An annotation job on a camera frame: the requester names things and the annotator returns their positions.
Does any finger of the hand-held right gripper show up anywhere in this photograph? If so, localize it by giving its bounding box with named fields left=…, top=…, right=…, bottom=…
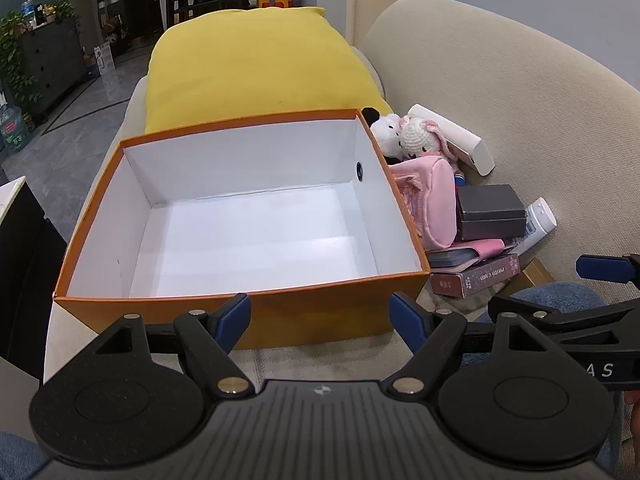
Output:
left=575, top=254, right=640, bottom=288
left=487, top=294, right=640, bottom=346

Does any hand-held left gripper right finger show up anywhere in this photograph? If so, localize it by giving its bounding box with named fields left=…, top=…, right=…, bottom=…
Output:
left=382, top=292, right=551, bottom=401

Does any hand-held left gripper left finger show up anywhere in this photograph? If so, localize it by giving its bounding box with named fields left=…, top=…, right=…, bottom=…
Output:
left=95, top=292, right=253, bottom=401

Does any maroon card box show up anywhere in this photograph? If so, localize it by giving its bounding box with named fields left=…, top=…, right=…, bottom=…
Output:
left=431, top=254, right=523, bottom=300

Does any dark card deck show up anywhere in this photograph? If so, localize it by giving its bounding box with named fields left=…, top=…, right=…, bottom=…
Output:
left=427, top=247, right=481, bottom=268

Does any white lotion tube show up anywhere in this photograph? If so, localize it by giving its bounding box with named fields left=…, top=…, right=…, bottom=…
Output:
left=512, top=197, right=557, bottom=256

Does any orange cardboard box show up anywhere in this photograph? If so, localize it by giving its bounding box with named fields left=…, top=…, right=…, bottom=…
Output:
left=52, top=107, right=432, bottom=351

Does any grey small box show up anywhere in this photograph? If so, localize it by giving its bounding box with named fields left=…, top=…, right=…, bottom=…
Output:
left=456, top=184, right=528, bottom=242

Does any pink pouch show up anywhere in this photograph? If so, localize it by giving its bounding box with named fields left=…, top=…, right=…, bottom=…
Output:
left=390, top=156, right=458, bottom=251

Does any white crochet bunny doll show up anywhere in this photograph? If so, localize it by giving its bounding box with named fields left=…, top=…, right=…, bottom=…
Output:
left=398, top=115, right=460, bottom=176

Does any panda plush toy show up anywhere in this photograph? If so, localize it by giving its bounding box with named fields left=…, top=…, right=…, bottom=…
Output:
left=361, top=106, right=404, bottom=161

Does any gold flat box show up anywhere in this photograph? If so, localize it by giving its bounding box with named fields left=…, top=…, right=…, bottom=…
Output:
left=507, top=257, right=555, bottom=288

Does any pink booklet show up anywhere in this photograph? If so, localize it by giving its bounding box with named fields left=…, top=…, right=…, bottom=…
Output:
left=462, top=237, right=507, bottom=261

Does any white long box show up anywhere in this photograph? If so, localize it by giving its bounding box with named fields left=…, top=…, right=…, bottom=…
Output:
left=407, top=104, right=496, bottom=177

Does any beige fabric sofa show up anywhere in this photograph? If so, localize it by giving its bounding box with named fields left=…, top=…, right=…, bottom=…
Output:
left=42, top=0, right=640, bottom=480

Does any marble top coffee table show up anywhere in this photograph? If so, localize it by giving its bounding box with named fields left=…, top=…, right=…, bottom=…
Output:
left=0, top=176, right=68, bottom=381

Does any yellow pillow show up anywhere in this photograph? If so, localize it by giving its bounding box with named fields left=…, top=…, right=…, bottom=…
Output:
left=144, top=6, right=396, bottom=136

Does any person's left leg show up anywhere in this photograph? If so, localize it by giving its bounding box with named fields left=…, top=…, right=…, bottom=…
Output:
left=0, top=430, right=47, bottom=480

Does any white floor sign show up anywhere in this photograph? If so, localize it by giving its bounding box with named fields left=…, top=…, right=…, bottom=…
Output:
left=94, top=44, right=117, bottom=77

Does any large water jug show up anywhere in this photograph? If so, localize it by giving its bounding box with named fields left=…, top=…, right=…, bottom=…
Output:
left=0, top=105, right=32, bottom=153

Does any dark grey cabinet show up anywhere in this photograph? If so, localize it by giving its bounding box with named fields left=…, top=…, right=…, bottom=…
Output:
left=20, top=15, right=83, bottom=121

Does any trailing green plant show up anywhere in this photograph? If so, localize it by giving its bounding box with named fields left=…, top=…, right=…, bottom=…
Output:
left=0, top=10, right=42, bottom=106

